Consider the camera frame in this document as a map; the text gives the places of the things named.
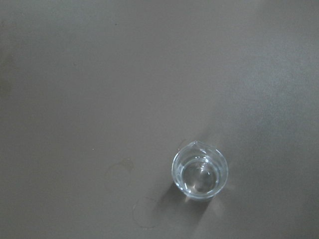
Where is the clear glass shaker cup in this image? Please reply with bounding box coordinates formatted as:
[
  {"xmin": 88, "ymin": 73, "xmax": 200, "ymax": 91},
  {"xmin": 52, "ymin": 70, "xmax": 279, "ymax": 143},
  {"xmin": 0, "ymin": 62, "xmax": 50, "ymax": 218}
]
[{"xmin": 171, "ymin": 140, "xmax": 229, "ymax": 201}]

